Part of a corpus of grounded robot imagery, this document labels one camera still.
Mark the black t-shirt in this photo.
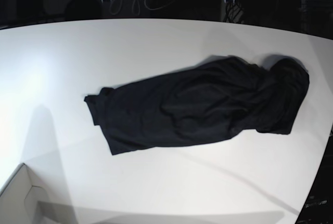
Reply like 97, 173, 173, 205
84, 56, 310, 155

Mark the white cardboard box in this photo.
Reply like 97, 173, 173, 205
1, 164, 50, 223

